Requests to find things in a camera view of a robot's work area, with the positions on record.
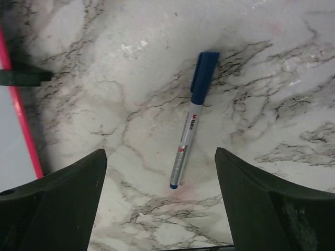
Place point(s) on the pink-framed whiteboard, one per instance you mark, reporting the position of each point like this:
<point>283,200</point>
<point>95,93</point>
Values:
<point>20,163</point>

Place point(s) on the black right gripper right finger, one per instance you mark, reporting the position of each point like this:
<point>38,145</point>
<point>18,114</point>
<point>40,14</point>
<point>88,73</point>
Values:
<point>266,212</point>

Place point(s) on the blue white marker pen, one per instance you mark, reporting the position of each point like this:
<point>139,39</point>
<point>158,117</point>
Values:
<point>201,82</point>

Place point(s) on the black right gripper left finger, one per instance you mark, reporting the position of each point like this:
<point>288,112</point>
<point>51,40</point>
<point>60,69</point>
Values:
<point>57,211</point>

